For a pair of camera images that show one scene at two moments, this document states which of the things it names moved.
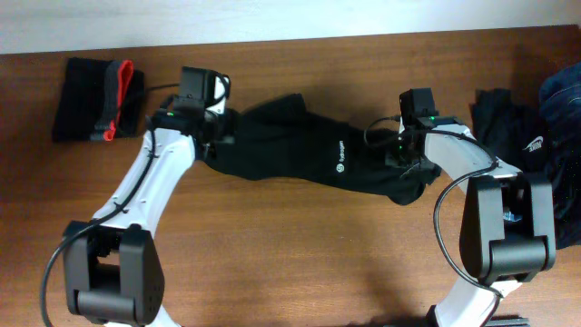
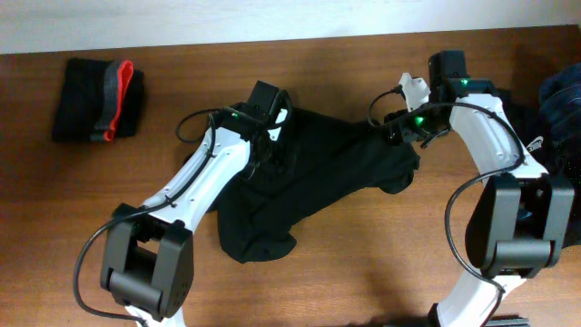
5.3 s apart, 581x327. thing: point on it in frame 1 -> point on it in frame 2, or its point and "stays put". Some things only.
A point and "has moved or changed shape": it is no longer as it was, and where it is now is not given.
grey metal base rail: [507, 321] stays put
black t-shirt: [280, 139] has moved or changed shape
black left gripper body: [221, 123] -> [274, 159]
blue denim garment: [559, 99] stays put
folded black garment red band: [99, 100] stays put
